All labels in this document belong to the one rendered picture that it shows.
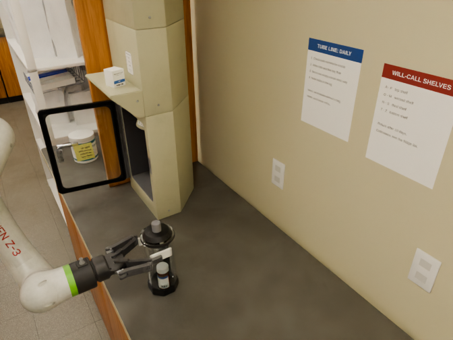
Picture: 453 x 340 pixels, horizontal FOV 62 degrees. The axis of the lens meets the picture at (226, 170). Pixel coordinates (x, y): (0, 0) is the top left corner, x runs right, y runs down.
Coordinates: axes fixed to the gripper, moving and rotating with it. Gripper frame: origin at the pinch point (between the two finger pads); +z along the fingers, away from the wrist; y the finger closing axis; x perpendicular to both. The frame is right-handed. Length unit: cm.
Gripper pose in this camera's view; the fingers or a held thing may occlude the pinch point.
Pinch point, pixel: (158, 245)
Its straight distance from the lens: 124.1
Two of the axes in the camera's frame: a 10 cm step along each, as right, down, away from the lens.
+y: -5.5, -4.2, 7.3
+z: 8.4, -2.8, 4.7
